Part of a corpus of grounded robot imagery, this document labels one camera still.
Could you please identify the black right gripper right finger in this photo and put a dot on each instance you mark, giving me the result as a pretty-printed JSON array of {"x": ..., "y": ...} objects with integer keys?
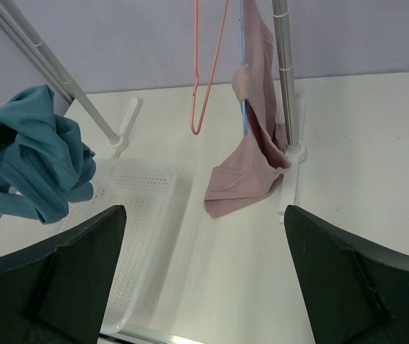
[{"x": 355, "y": 290}]

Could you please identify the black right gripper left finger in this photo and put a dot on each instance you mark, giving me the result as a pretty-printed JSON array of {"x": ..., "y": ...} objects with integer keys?
[{"x": 56, "y": 291}]

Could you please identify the blue tank top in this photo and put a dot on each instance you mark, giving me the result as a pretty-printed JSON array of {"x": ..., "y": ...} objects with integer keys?
[{"x": 48, "y": 166}]

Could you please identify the pink tank top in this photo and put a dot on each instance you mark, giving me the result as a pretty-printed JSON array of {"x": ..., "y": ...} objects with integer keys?
[{"x": 255, "y": 168}]

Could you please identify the white clothes rack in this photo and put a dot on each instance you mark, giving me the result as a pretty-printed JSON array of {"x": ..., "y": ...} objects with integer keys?
[{"x": 290, "y": 106}]

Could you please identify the translucent white plastic basket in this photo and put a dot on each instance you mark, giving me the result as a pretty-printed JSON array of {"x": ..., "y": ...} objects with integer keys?
[{"x": 145, "y": 189}]

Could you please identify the aluminium mounting rail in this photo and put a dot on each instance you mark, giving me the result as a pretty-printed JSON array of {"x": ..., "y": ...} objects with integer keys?
[{"x": 143, "y": 335}]

